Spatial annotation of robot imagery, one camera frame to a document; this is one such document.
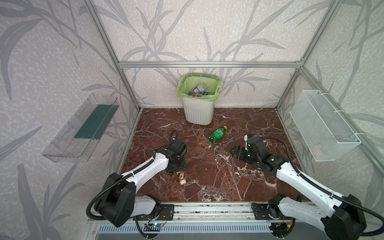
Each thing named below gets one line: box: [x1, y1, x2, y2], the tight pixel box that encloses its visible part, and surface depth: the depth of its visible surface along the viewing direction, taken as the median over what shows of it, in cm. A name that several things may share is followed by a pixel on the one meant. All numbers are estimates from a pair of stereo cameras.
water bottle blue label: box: [189, 83, 209, 96], surface depth 104 cm
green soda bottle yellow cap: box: [208, 126, 228, 145], surface depth 101 cm
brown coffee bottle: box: [176, 171, 187, 186], surface depth 82 cm
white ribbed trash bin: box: [182, 97, 215, 126], surface depth 98 cm
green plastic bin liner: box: [176, 72, 223, 102], surface depth 102 cm
